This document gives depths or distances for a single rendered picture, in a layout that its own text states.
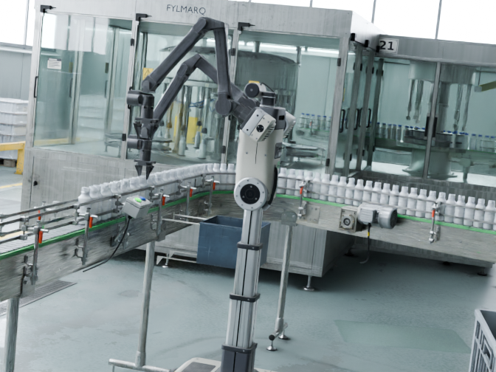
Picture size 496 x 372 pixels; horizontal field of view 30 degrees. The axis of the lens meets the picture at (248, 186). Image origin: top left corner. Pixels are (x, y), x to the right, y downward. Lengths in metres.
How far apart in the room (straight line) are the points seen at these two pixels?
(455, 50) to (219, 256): 5.10
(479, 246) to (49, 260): 2.69
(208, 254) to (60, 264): 1.17
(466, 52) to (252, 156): 5.39
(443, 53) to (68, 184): 3.87
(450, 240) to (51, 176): 4.11
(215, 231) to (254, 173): 0.63
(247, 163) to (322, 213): 1.67
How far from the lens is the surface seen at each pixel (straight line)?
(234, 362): 4.52
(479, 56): 9.43
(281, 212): 6.01
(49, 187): 8.47
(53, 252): 3.83
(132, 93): 4.32
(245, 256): 4.42
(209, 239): 4.85
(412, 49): 9.46
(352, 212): 5.68
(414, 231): 5.65
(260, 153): 4.28
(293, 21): 7.72
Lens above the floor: 1.71
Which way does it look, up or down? 7 degrees down
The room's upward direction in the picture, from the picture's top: 6 degrees clockwise
